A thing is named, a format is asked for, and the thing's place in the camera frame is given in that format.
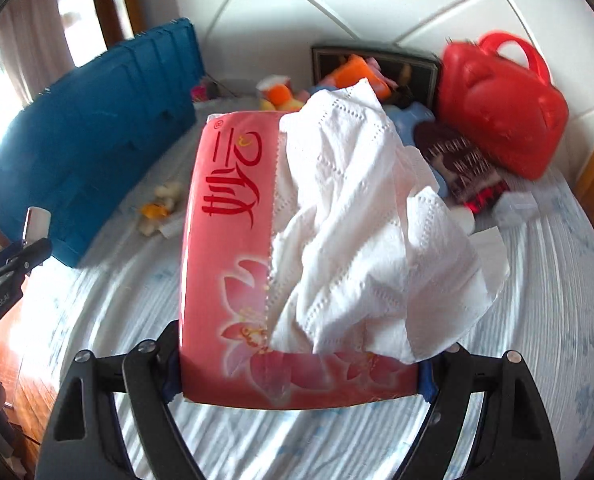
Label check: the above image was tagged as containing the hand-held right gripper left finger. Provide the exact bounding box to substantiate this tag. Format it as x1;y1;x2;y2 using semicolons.
36;322;199;480

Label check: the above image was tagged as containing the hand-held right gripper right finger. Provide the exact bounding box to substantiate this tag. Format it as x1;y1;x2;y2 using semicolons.
402;342;563;480

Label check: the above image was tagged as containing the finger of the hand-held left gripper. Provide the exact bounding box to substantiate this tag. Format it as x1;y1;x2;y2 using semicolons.
0;236;54;277

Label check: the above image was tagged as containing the small white plastic piece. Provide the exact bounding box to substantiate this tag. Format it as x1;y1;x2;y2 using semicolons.
22;206;52;243

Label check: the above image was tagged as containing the red floral tissue pack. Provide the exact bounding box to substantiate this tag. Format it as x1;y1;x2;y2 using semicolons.
177;77;510;408

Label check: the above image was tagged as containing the yellow duck plush toy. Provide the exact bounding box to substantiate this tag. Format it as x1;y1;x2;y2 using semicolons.
259;55;393;111

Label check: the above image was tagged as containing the white patterned desktop cloth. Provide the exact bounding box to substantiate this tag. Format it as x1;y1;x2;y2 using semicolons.
7;80;594;480

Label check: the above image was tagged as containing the small yellow white toy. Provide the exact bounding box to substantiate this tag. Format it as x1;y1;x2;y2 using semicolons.
137;180;185;236

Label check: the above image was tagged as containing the blue plastic crate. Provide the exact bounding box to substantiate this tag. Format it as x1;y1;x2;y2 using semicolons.
0;22;200;268

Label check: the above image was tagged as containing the clear plastic box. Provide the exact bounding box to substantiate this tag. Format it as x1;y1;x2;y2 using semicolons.
492;191;540;226

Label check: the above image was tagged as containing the maroon knit hat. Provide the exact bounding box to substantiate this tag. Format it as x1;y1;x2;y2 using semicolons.
413;122;510;211

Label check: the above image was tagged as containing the light window curtain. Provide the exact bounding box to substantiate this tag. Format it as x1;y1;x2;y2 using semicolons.
0;0;78;91

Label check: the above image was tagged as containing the pink cup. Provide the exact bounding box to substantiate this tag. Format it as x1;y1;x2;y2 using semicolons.
191;82;220;103

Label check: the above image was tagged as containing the blue plastic massager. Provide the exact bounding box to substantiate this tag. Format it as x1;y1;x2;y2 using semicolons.
392;102;450;198

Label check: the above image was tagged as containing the red plastic handbag case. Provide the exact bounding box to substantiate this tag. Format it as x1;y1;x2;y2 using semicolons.
436;31;570;181

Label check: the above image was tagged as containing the black framed picture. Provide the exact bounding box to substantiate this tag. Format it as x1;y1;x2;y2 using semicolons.
311;45;440;111

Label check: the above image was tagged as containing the wooden window frame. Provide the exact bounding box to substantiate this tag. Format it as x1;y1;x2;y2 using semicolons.
84;0;145;41

